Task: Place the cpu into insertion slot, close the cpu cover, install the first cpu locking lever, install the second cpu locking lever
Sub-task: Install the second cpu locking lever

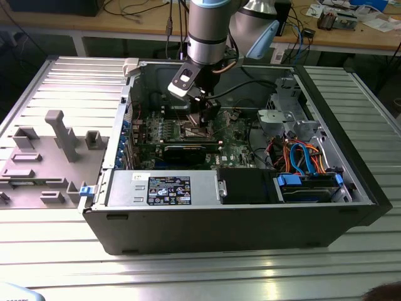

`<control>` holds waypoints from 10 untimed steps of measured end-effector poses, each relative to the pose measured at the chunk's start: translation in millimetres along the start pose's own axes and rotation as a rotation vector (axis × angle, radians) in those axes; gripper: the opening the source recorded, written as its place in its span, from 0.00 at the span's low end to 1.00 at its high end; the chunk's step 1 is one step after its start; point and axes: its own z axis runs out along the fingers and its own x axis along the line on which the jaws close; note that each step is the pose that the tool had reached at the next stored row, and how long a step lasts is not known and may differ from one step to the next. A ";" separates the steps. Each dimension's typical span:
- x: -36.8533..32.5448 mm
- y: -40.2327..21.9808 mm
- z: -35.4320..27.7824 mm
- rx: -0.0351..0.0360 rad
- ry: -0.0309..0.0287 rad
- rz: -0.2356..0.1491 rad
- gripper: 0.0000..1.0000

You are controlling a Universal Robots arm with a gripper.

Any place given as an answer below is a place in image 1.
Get brown curved hose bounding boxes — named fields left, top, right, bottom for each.
left=212, top=59, right=236, bottom=75

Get blue box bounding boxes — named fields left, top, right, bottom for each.
left=350, top=0, right=389, bottom=10

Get grey hanging cable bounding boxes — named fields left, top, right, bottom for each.
left=164, top=0, right=186, bottom=61

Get metal socket cover frame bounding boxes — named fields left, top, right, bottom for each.
left=207, top=108, right=231, bottom=141

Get black camera cable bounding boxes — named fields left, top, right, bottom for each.
left=214, top=64, right=278, bottom=100

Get pale grey device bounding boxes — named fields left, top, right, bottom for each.
left=0, top=282, right=43, bottom=301

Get black drive bay box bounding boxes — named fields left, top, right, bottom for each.
left=217, top=168, right=279, bottom=205

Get blue expansion slot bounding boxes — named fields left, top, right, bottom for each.
left=155, top=162, right=207, bottom=170

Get hard disk in blue carrier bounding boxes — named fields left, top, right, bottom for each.
left=272, top=174, right=344, bottom=204

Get beige case latch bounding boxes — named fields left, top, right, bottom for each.
left=123, top=58, right=142, bottom=78

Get silver metal drive cage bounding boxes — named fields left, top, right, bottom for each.
left=256, top=77, right=326, bottom=148

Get white papers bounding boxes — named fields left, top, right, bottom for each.
left=363, top=17, right=401, bottom=33

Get black open PC case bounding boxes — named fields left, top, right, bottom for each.
left=76, top=58, right=394, bottom=256

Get CPU socket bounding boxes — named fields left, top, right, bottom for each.
left=179, top=120, right=216, bottom=142

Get orange wire bundle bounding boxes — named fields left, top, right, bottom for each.
left=269, top=137, right=330, bottom=175

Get wooden desk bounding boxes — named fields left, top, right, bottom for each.
left=0, top=0, right=401, bottom=57

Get grey plastic parts rack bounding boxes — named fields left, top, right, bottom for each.
left=0, top=109, right=110, bottom=209

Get large black box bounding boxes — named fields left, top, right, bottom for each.
left=6, top=0, right=101, bottom=17

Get silver power supply unit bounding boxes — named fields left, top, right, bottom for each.
left=106, top=170, right=220, bottom=208

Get blue flat wire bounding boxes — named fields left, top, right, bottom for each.
left=288, top=142, right=318, bottom=176

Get person's head brown hair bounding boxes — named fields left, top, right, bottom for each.
left=360, top=283, right=401, bottom=301

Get small metal electronic device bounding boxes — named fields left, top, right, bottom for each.
left=336, top=11, right=358, bottom=31

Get black graphics card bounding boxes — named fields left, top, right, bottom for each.
left=162, top=144, right=207, bottom=164

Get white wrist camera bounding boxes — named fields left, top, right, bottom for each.
left=167, top=64, right=202, bottom=98

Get green motherboard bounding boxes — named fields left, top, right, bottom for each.
left=133, top=106, right=256, bottom=172

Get black upright box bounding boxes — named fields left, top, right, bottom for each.
left=275, top=0, right=293, bottom=37

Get black curved cable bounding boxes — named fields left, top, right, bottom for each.
left=246, top=114, right=273, bottom=171

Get copper wound transformer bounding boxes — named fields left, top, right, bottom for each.
left=316, top=9, right=338, bottom=31

